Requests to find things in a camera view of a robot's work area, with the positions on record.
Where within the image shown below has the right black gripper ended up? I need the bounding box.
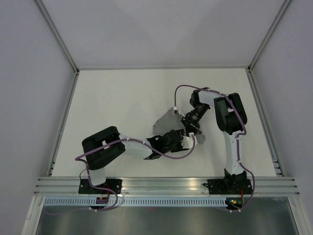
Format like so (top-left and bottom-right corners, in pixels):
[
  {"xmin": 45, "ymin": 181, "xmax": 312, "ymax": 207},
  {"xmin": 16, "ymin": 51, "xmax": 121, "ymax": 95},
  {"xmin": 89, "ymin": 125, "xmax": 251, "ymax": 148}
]
[{"xmin": 181, "ymin": 103, "xmax": 209, "ymax": 135}]

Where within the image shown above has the grey cloth napkin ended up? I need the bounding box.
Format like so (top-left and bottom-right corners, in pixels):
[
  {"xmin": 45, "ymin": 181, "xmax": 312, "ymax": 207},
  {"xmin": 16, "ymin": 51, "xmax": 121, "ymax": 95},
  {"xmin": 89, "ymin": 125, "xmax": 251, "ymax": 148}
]
[{"xmin": 153, "ymin": 108, "xmax": 205, "ymax": 144}]

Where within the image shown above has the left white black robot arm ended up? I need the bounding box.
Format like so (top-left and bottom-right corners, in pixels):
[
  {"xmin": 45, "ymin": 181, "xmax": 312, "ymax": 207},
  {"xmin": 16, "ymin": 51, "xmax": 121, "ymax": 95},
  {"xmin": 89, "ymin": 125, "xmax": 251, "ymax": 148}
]
[{"xmin": 82, "ymin": 126, "xmax": 187, "ymax": 194}]

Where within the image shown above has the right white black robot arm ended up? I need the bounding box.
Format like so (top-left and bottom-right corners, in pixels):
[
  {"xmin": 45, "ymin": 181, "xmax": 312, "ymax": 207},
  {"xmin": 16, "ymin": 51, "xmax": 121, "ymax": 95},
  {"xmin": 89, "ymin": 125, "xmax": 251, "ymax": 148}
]
[{"xmin": 181, "ymin": 88, "xmax": 252, "ymax": 195}]

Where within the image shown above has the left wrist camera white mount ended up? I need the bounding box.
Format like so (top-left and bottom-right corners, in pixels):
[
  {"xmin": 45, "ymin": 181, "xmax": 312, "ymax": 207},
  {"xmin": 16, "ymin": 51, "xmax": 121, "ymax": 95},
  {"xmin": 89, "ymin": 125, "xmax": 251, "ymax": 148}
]
[{"xmin": 181, "ymin": 132, "xmax": 198, "ymax": 149}]

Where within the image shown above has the white slotted cable duct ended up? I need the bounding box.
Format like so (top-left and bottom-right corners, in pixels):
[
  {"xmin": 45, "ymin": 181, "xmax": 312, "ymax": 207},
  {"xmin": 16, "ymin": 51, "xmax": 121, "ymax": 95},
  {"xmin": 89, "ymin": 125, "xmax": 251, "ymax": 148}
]
[{"xmin": 44, "ymin": 196, "xmax": 227, "ymax": 207}]

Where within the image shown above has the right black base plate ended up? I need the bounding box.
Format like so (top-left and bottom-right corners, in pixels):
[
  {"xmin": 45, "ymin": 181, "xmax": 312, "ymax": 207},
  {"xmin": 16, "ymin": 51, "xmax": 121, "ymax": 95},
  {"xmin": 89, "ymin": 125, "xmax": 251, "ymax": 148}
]
[{"xmin": 202, "ymin": 179, "xmax": 252, "ymax": 195}]

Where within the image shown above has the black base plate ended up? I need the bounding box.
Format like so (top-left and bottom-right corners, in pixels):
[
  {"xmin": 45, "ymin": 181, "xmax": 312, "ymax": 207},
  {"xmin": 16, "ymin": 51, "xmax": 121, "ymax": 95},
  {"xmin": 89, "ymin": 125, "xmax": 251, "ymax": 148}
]
[
  {"xmin": 202, "ymin": 179, "xmax": 252, "ymax": 195},
  {"xmin": 78, "ymin": 178, "xmax": 122, "ymax": 194}
]

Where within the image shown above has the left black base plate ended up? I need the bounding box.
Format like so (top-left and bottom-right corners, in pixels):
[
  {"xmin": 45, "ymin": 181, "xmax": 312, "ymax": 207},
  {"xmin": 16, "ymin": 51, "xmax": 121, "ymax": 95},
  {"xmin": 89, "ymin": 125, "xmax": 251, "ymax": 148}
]
[{"xmin": 78, "ymin": 178, "xmax": 122, "ymax": 194}]

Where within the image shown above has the aluminium mounting rail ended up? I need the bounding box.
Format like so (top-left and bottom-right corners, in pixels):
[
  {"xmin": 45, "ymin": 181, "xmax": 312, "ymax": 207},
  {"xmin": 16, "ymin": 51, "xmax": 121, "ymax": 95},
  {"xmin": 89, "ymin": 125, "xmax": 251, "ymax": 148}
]
[{"xmin": 33, "ymin": 177, "xmax": 300, "ymax": 197}]

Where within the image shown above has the right aluminium frame post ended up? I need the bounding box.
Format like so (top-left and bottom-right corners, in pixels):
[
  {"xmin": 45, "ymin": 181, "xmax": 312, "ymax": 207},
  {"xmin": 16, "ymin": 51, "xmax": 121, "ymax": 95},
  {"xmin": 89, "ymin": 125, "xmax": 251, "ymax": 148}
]
[{"xmin": 247, "ymin": 0, "xmax": 293, "ymax": 73}]

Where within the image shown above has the aluminium frame post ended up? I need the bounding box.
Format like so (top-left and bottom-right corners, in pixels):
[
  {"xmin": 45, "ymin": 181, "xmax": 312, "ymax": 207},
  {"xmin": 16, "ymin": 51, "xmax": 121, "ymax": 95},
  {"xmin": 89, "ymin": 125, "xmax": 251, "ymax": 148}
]
[
  {"xmin": 247, "ymin": 0, "xmax": 293, "ymax": 73},
  {"xmin": 33, "ymin": 0, "xmax": 79, "ymax": 74}
]

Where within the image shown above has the left aluminium frame post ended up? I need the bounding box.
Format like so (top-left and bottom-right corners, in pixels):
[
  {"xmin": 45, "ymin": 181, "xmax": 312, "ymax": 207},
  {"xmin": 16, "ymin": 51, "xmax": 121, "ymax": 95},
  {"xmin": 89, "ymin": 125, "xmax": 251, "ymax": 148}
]
[{"xmin": 33, "ymin": 0, "xmax": 79, "ymax": 74}]

